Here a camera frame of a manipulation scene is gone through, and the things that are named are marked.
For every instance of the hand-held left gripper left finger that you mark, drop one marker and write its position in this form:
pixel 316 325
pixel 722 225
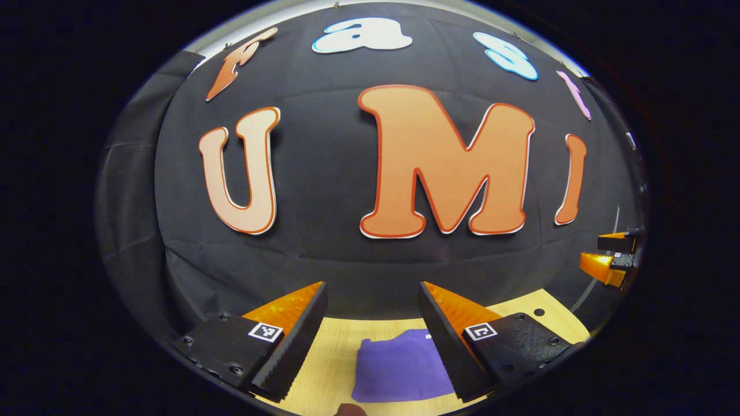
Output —
pixel 295 346

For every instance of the purple button shirt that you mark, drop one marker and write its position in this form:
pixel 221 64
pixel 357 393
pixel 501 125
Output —
pixel 393 370

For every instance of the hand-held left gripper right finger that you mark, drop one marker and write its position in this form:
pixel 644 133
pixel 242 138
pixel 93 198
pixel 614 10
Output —
pixel 448 346

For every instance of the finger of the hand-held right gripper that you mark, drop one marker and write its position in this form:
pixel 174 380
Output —
pixel 601 266
pixel 615 242

